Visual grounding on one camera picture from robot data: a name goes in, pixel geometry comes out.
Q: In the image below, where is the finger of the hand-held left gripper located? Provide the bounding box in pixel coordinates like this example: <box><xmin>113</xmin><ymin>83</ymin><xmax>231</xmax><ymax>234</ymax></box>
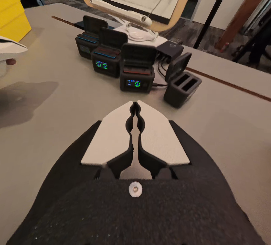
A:
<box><xmin>0</xmin><ymin>36</ymin><xmax>28</xmax><ymax>56</ymax></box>

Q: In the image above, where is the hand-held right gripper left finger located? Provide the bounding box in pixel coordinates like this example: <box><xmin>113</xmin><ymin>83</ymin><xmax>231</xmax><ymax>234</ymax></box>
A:
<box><xmin>80</xmin><ymin>101</ymin><xmax>135</xmax><ymax>168</ymax></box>

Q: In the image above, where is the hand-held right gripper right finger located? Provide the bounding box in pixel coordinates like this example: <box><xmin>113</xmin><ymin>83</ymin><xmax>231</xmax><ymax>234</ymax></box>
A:
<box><xmin>137</xmin><ymin>100</ymin><xmax>190</xmax><ymax>167</ymax></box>

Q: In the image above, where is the yellow plastic bin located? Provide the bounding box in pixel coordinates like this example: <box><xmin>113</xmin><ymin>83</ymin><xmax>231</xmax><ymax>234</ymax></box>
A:
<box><xmin>0</xmin><ymin>0</ymin><xmax>32</xmax><ymax>42</ymax></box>

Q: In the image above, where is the black battery charger case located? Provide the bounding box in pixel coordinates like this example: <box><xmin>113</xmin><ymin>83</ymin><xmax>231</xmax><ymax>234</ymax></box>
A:
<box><xmin>120</xmin><ymin>43</ymin><xmax>157</xmax><ymax>94</ymax></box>
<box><xmin>164</xmin><ymin>53</ymin><xmax>202</xmax><ymax>109</ymax></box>
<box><xmin>76</xmin><ymin>16</ymin><xmax>110</xmax><ymax>59</ymax></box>
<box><xmin>91</xmin><ymin>27</ymin><xmax>128</xmax><ymax>78</ymax></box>

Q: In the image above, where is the black battery orange stripe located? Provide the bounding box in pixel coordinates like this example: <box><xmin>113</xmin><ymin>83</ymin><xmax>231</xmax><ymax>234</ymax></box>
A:
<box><xmin>94</xmin><ymin>48</ymin><xmax>122</xmax><ymax>54</ymax></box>
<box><xmin>124</xmin><ymin>66</ymin><xmax>154</xmax><ymax>75</ymax></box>

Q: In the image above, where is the black battery blue stripe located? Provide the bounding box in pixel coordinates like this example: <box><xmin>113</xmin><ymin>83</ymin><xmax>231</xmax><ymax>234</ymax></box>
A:
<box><xmin>78</xmin><ymin>34</ymin><xmax>100</xmax><ymax>42</ymax></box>
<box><xmin>93</xmin><ymin>52</ymin><xmax>121</xmax><ymax>58</ymax></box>

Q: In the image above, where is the black charging hub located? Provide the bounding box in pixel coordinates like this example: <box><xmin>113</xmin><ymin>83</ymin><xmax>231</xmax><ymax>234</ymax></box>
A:
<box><xmin>156</xmin><ymin>40</ymin><xmax>184</xmax><ymax>61</ymax></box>

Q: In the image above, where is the white base mat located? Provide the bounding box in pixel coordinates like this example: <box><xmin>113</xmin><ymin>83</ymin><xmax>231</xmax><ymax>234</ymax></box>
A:
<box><xmin>111</xmin><ymin>20</ymin><xmax>163</xmax><ymax>44</ymax></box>

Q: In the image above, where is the white clip bar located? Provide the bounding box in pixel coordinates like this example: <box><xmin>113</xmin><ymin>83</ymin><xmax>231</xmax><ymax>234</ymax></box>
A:
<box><xmin>88</xmin><ymin>0</ymin><xmax>153</xmax><ymax>26</ymax></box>

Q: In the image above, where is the black metal leg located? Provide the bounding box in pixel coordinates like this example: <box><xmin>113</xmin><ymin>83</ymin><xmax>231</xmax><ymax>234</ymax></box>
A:
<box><xmin>193</xmin><ymin>0</ymin><xmax>236</xmax><ymax>49</ymax></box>
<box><xmin>232</xmin><ymin>17</ymin><xmax>271</xmax><ymax>66</ymax></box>

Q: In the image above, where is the wooden instruction board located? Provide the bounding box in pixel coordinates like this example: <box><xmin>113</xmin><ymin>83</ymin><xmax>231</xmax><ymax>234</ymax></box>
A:
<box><xmin>81</xmin><ymin>0</ymin><xmax>200</xmax><ymax>32</ymax></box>

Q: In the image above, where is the thin grey cord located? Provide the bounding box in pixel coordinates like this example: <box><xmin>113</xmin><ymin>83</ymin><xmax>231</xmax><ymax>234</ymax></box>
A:
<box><xmin>146</xmin><ymin>0</ymin><xmax>180</xmax><ymax>19</ymax></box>

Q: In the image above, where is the brown wooden post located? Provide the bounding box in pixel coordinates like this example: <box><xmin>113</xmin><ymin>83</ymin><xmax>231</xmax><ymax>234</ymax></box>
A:
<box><xmin>216</xmin><ymin>0</ymin><xmax>271</xmax><ymax>53</ymax></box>

